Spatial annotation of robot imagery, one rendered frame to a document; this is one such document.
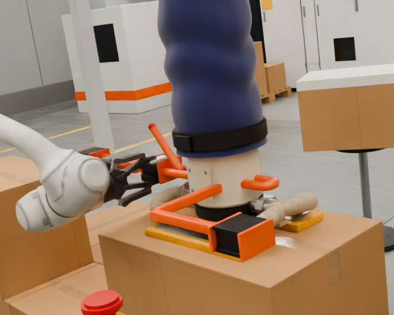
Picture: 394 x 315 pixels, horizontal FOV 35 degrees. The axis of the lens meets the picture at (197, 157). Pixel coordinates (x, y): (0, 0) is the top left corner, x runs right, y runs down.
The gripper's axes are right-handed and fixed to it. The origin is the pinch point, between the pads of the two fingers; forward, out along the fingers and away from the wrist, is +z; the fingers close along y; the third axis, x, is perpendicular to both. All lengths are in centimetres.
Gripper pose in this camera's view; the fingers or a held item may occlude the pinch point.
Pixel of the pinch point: (157, 168)
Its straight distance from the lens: 169.6
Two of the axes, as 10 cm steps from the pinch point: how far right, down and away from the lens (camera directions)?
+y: 1.5, 9.6, 2.4
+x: 6.7, 0.8, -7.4
